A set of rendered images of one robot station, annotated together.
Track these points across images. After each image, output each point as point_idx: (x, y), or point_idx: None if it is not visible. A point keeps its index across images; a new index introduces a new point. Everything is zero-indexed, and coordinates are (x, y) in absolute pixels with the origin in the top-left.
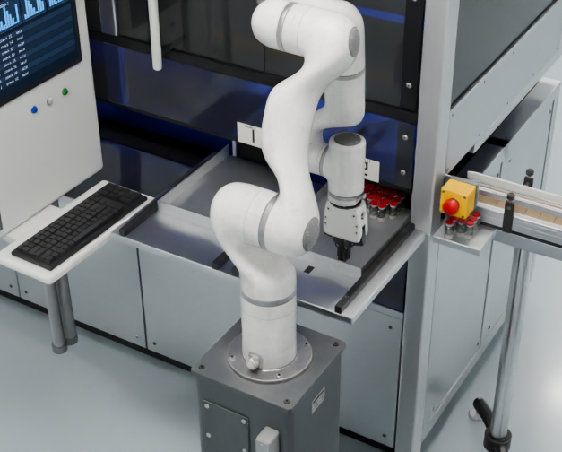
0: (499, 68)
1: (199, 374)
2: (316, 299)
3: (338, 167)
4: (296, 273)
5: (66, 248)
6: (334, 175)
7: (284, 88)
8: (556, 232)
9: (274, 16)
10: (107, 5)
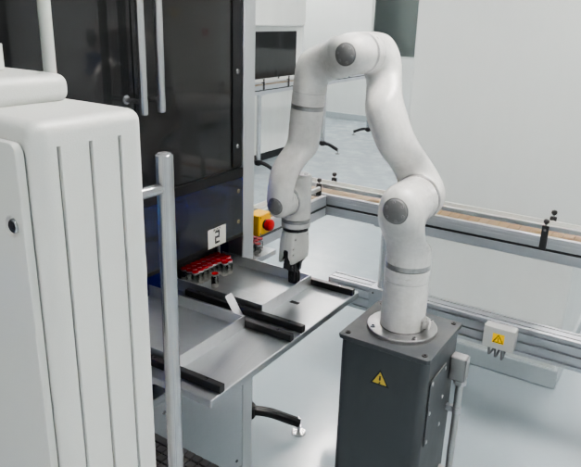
0: None
1: (433, 358)
2: (334, 301)
3: (309, 193)
4: (299, 307)
5: (201, 457)
6: (307, 202)
7: (397, 90)
8: (274, 220)
9: (372, 40)
10: None
